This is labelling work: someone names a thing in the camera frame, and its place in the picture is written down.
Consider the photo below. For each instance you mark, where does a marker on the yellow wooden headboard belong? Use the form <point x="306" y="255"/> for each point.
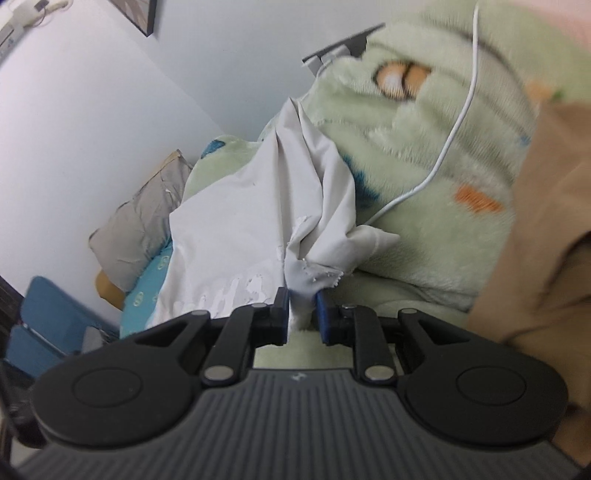
<point x="108" y="292"/>

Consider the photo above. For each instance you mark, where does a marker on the tan cloth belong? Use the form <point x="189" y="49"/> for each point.
<point x="537" y="299"/>

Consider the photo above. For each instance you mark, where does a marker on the green fleece cartoon blanket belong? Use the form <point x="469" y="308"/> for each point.
<point x="434" y="121"/>

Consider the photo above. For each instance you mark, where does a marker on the framed leaf picture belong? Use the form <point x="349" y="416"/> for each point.
<point x="141" y="13"/>

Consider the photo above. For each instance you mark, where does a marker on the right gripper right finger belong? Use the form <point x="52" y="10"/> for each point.
<point x="358" y="328"/>

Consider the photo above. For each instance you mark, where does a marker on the teal patterned bed sheet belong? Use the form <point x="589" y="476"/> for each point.
<point x="140" y="302"/>

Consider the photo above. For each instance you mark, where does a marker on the grey pillow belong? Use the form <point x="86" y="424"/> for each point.
<point x="139" y="228"/>

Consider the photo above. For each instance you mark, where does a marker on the blue covered chair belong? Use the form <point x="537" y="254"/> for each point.
<point x="53" y="326"/>

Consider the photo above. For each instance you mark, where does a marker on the white air conditioner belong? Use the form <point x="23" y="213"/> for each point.
<point x="17" y="17"/>

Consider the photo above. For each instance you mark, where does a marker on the white shirt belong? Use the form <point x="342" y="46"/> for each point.
<point x="285" y="219"/>

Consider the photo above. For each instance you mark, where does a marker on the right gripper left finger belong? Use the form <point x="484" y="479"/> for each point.
<point x="232" y="342"/>

